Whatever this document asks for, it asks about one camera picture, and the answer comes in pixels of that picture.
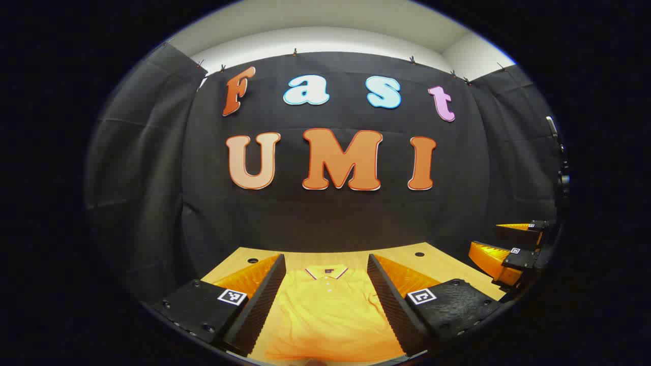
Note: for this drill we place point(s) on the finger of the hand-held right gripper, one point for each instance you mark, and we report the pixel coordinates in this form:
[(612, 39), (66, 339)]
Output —
[(501, 264), (521, 233)]

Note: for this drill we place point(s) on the orange T-shirt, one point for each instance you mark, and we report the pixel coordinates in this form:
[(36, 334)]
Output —
[(330, 315)]

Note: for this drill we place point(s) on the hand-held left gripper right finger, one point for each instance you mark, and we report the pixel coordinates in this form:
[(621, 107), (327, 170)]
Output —
[(389, 305)]

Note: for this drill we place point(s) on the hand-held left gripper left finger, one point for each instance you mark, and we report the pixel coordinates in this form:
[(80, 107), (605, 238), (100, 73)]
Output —
[(259, 305)]

